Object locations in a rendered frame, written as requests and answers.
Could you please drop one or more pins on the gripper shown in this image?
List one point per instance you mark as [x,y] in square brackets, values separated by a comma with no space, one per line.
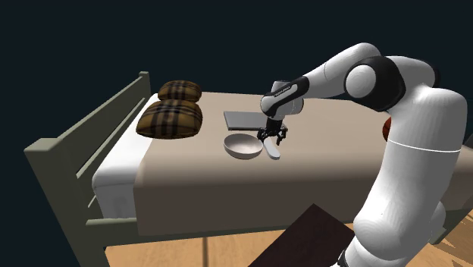
[274,125]

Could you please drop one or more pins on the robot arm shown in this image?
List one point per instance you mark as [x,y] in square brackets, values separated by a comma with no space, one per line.
[414,155]

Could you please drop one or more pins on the white remote control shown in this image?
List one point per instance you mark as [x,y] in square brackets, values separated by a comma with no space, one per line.
[271,149]

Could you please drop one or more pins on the grey bowl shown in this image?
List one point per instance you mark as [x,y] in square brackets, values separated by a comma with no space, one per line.
[242,146]

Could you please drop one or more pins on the grey flat tablet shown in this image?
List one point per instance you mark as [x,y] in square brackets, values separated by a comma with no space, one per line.
[244,120]

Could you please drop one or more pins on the bed with beige blanket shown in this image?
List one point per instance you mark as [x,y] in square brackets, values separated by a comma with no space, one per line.
[325,162]

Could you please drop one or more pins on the brown plaid pillow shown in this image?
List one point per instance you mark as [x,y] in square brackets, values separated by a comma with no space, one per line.
[180,90]
[170,119]

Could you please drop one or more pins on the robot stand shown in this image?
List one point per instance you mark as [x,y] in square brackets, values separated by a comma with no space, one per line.
[310,240]

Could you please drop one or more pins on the red round object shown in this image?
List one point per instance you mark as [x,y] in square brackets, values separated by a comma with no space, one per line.
[386,129]

